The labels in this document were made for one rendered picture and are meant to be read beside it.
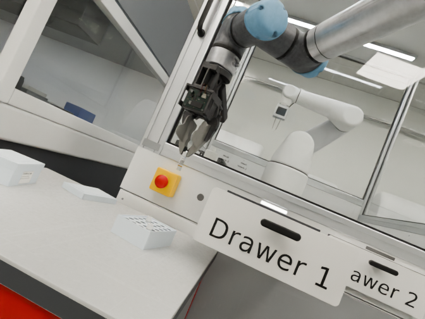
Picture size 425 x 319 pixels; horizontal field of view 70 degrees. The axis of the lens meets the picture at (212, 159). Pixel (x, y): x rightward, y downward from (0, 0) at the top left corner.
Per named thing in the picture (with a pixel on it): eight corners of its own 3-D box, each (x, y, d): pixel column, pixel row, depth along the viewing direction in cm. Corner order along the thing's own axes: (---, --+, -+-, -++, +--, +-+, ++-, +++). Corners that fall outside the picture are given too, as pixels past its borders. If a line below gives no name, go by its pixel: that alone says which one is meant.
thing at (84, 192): (81, 199, 78) (84, 193, 78) (61, 187, 82) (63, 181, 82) (115, 204, 89) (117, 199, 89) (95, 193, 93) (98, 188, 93)
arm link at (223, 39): (240, -3, 67) (222, 9, 74) (221, 42, 66) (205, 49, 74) (267, 18, 70) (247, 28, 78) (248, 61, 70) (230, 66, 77)
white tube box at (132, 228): (142, 250, 59) (150, 231, 59) (110, 231, 62) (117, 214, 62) (170, 245, 70) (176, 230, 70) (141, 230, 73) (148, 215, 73)
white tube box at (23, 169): (7, 187, 62) (18, 163, 62) (-36, 169, 61) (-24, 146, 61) (36, 183, 74) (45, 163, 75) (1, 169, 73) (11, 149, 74)
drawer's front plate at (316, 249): (337, 307, 54) (360, 250, 54) (191, 238, 59) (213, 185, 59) (334, 304, 55) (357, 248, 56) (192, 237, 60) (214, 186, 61)
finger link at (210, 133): (191, 137, 71) (205, 102, 72) (194, 138, 73) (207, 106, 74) (209, 142, 70) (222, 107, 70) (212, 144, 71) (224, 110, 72)
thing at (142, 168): (451, 340, 80) (470, 288, 81) (119, 187, 97) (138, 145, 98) (344, 264, 173) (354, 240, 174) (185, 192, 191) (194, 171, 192)
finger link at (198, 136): (178, 152, 67) (193, 114, 68) (188, 157, 73) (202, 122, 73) (190, 156, 66) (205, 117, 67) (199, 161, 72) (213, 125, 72)
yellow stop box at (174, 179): (168, 197, 90) (178, 175, 90) (147, 188, 91) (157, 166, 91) (172, 197, 95) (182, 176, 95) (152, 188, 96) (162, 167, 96)
